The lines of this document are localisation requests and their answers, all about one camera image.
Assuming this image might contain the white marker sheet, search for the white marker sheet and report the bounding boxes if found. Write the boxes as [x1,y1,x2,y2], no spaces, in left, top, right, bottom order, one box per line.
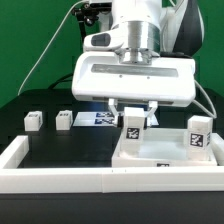
[73,111,158,127]

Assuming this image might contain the white U-shaped fence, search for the white U-shaped fence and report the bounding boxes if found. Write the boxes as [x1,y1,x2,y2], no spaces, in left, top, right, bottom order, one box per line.
[0,135,224,194]

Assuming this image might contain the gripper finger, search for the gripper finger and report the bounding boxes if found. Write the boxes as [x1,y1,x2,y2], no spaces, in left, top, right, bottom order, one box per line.
[108,98,123,127]
[144,101,158,129]

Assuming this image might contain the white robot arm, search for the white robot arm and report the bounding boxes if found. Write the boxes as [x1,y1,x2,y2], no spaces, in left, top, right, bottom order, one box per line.
[72,0,204,126]

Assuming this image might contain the white cable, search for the white cable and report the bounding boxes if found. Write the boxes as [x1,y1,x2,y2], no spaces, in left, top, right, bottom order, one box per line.
[17,0,88,97]

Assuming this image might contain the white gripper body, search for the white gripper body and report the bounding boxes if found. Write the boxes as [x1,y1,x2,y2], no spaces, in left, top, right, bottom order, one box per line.
[72,32,196,107]

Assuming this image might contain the black cables at base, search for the black cables at base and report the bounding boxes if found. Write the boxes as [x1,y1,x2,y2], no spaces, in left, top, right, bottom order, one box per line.
[48,69,78,90]

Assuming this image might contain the white square tabletop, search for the white square tabletop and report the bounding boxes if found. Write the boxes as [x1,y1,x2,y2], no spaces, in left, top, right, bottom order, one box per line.
[111,128,224,167]

